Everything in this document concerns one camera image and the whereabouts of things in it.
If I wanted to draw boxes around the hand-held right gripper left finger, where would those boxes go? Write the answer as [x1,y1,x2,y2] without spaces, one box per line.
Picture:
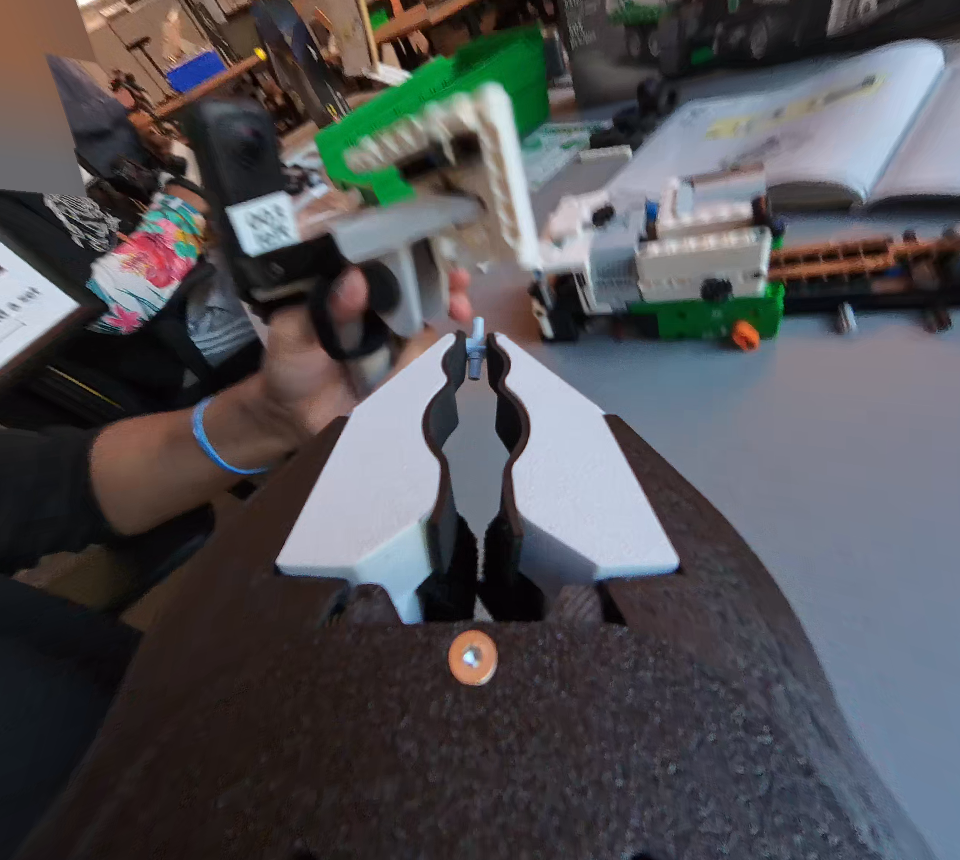
[274,331,481,626]

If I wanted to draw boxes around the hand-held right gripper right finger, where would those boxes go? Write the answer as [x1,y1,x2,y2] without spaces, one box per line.
[480,331,682,622]

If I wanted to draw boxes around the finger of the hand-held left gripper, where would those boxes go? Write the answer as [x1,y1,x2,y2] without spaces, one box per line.
[328,191,490,343]

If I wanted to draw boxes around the white lego panel assembly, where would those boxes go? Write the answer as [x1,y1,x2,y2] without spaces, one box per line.
[341,82,543,270]

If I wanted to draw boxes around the person's left forearm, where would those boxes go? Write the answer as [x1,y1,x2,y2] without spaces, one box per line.
[0,372,301,576]

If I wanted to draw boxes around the white and green lego panel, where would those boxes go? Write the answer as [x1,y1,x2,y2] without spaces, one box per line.
[313,26,552,208]

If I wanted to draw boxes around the white green lego truck model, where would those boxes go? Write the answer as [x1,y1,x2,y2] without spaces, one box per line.
[527,166,787,352]

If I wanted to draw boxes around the black lego tires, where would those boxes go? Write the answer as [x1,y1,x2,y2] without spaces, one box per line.
[588,78,680,150]

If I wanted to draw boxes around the brown black lego chassis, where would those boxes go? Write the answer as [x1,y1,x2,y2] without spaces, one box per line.
[766,228,960,336]

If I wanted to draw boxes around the person's left hand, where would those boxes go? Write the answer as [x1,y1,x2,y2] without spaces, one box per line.
[258,263,475,427]

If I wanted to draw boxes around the small blue bin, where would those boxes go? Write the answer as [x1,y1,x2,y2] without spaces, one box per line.
[165,50,228,94]

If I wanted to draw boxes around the floral cloth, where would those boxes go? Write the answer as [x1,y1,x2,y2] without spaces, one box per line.
[84,191,209,337]

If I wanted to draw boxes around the blue wristband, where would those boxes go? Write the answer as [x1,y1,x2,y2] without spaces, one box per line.
[190,395,273,477]

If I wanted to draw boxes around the wooden table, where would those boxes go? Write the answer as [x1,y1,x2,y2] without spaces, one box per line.
[127,0,519,126]

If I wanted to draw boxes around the open instruction booklet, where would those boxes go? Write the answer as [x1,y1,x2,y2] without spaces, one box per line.
[596,38,960,214]

